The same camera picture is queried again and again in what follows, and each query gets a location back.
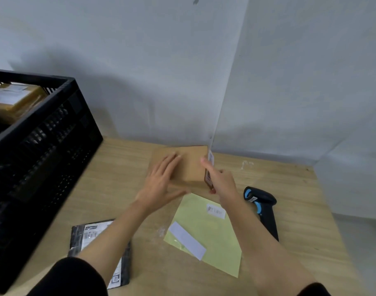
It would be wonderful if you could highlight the person's right hand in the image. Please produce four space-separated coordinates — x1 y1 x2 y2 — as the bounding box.
200 156 240 208

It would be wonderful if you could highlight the person's left hand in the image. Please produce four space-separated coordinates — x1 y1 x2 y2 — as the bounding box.
134 152 192 214

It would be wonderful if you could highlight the small white return sticker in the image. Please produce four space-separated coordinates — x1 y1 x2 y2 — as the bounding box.
206 203 227 220

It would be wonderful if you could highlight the cardboard box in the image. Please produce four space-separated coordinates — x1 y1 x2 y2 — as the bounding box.
148 146 215 195

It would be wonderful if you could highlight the black blue barcode scanner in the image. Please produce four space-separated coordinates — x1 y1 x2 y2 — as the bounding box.
243 186 280 243

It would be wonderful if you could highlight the yellow sticker backing sheet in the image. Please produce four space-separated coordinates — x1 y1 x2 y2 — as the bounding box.
163 193 243 278

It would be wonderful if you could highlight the small black parcel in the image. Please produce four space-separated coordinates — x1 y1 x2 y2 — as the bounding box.
67 218 133 290

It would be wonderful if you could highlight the black plastic crate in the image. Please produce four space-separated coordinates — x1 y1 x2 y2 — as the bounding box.
0 68 104 295

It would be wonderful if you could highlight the yellow taped parcel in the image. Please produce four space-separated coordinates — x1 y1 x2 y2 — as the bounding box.
0 83 48 125

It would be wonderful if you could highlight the person's right forearm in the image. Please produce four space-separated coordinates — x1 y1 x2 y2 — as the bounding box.
218 195 318 295

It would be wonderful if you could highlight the person's left forearm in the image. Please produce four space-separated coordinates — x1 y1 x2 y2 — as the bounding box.
78 200 151 289

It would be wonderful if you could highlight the blank white label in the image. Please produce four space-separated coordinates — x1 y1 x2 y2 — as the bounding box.
169 221 207 261

